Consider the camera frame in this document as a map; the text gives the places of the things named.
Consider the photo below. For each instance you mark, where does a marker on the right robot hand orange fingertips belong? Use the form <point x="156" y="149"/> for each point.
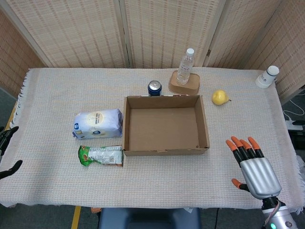
<point x="258" y="174"/>

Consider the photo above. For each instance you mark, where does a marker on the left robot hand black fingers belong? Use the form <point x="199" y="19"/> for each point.
<point x="9" y="133"/>

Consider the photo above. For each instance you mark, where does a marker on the blue-white tissue pack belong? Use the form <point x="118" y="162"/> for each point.
<point x="98" y="124"/>

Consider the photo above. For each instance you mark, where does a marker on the green snack packet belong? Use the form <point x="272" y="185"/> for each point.
<point x="102" y="156"/>

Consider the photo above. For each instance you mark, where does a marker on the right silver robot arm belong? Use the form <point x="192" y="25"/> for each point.
<point x="281" y="218"/>

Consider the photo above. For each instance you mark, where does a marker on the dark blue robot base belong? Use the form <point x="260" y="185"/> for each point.
<point x="147" y="219"/>

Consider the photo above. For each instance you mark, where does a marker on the open cardboard box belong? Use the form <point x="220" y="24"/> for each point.
<point x="164" y="128"/>

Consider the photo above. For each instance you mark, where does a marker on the white power strip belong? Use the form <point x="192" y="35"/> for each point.
<point x="291" y="124"/>

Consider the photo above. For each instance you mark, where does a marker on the woven white tablecloth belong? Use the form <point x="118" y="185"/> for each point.
<point x="59" y="95"/>

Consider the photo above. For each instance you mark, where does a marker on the yellow pear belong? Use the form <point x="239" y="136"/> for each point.
<point x="220" y="97"/>

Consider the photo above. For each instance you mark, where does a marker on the white paper cup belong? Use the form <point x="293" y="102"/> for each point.
<point x="267" y="77"/>

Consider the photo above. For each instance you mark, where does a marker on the yellow floor tape line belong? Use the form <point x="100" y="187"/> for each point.
<point x="76" y="218"/>

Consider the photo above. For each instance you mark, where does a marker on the beige folding screen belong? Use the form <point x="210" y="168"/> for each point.
<point x="78" y="31"/>

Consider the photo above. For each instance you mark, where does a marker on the clear water bottle white cap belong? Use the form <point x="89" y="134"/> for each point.
<point x="184" y="69"/>

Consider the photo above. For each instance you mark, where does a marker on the blue drink can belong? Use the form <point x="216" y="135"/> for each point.
<point x="155" y="88"/>

